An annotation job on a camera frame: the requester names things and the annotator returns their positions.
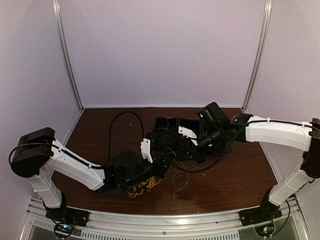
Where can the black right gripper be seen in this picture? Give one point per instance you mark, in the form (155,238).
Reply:
(188,147)

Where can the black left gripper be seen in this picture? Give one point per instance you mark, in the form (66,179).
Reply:
(161,169)

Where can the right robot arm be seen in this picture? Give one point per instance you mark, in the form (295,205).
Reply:
(236,184)

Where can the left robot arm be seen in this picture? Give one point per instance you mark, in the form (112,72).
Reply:
(39,151)

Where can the black three-compartment bin tray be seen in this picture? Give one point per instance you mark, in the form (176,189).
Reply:
(161,136)

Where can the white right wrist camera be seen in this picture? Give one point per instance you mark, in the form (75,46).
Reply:
(189,134)

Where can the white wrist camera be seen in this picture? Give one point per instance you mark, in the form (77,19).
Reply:
(145,149)
(189,134)

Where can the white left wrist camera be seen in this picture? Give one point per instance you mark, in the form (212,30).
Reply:
(145,149)

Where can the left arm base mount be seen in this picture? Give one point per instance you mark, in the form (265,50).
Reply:
(67,215)

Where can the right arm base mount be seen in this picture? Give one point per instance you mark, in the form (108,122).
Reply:
(260,214)

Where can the aluminium frame post right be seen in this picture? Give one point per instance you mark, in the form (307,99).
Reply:
(263,36)

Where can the aluminium frame post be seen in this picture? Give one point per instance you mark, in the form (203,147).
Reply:
(263,36)
(56,4)

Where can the aluminium front rail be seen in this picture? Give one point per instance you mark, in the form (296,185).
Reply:
(221,225)

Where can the aluminium frame post left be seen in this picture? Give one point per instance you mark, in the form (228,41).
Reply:
(56,4)

